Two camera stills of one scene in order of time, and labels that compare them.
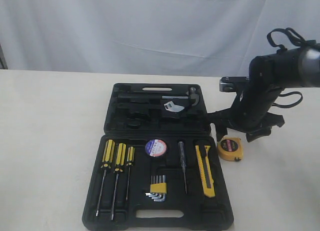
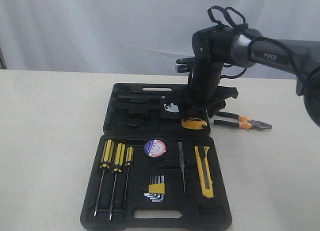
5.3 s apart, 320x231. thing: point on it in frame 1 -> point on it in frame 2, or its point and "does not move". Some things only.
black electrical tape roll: [155, 147] does not move
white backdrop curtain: [200, 33] does not move
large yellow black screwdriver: [108, 146] does not move
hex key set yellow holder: [158, 190] does not move
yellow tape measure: [230, 148] -> [193, 123]
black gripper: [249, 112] -> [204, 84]
